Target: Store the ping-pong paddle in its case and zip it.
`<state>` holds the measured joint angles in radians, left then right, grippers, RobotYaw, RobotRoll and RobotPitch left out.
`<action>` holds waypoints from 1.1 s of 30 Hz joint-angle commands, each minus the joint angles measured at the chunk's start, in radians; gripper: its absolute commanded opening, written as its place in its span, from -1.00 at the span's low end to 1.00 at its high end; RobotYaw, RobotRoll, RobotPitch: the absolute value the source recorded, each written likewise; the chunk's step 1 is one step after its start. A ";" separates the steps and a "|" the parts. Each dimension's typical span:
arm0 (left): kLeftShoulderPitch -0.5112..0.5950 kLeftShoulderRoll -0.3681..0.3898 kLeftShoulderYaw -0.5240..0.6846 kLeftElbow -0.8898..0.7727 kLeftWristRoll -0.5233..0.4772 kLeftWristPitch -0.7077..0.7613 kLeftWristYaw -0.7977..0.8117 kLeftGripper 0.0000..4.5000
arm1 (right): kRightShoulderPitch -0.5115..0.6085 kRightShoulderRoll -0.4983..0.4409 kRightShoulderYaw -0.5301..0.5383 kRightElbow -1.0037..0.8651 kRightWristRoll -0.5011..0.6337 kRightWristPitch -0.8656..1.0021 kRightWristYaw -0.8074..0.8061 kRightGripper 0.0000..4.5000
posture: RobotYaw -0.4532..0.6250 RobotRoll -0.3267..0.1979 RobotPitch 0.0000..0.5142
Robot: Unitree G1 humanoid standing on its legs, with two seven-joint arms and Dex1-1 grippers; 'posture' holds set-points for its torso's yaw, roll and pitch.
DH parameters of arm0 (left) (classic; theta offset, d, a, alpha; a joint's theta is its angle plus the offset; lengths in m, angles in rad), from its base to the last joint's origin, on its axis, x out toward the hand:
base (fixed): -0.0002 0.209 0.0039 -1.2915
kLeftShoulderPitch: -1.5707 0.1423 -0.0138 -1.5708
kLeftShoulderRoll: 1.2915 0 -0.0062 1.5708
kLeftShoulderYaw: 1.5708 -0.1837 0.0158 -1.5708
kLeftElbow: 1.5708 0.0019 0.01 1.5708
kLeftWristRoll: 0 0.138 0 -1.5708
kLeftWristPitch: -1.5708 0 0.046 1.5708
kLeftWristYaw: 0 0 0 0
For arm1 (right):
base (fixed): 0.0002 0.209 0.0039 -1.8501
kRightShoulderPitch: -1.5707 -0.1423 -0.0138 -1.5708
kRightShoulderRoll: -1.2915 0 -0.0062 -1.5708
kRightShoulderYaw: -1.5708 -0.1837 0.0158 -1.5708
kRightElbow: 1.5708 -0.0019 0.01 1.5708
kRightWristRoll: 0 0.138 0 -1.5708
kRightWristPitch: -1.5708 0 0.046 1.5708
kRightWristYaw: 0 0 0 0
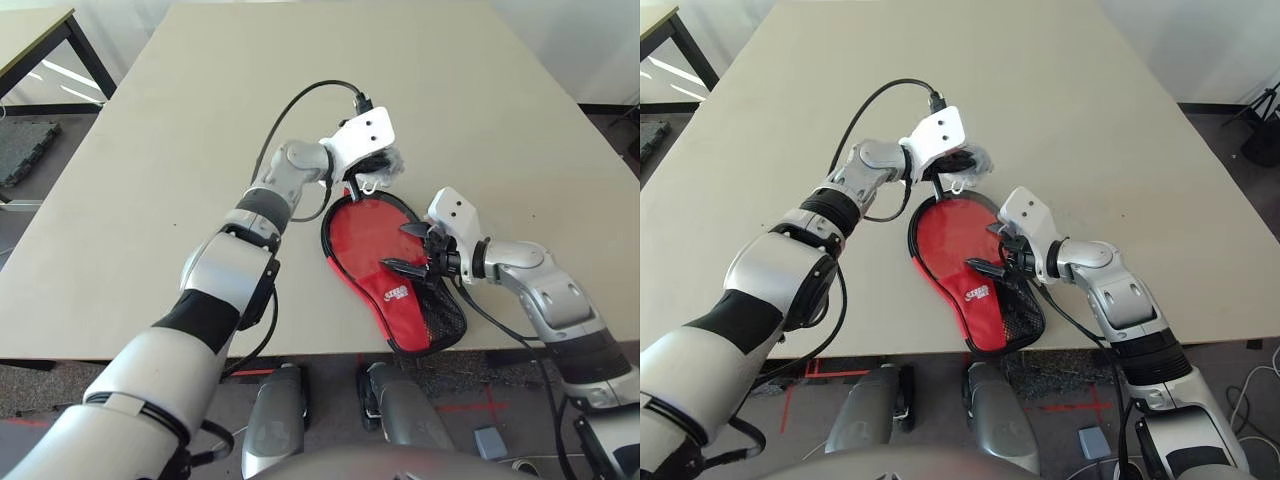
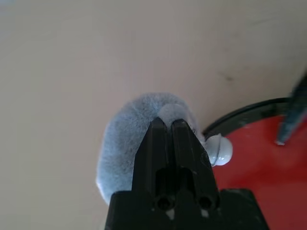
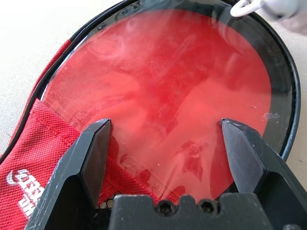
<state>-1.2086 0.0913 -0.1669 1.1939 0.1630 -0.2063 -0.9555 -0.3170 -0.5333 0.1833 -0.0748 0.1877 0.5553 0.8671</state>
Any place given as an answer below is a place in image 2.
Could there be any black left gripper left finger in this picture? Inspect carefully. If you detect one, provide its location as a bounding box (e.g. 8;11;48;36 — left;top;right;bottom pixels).
131;116;172;209

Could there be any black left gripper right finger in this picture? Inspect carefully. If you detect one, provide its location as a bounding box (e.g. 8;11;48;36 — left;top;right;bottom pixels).
171;119;220;212

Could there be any grey-white plush zipper pendant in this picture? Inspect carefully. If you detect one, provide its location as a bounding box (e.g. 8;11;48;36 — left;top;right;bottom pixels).
95;92;234;207

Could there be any red ping-pong paddle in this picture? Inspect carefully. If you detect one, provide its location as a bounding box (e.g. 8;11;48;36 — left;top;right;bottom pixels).
208;114;307;230

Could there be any black and red paddle case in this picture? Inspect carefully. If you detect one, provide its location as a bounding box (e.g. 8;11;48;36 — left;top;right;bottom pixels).
202;97;307;230

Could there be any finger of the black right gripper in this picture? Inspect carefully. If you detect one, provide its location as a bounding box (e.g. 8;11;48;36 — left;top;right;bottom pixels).
275;71;307;146

